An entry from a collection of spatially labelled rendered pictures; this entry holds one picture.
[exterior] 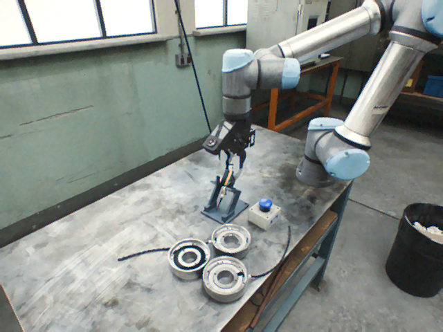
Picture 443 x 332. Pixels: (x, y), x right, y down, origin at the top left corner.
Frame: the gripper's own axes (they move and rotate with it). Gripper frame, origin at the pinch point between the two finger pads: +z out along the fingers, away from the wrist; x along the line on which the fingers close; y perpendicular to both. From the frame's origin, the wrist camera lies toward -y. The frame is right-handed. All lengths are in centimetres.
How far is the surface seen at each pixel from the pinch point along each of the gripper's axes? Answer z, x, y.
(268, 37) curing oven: -16, 101, 190
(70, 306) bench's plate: 12, 6, -51
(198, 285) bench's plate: 11.9, -12.5, -28.7
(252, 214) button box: 8.4, -10.4, -2.6
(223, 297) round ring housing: 9.0, -20.4, -28.8
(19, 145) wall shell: 30, 150, -19
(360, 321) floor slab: 92, -50, 46
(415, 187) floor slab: 92, -53, 198
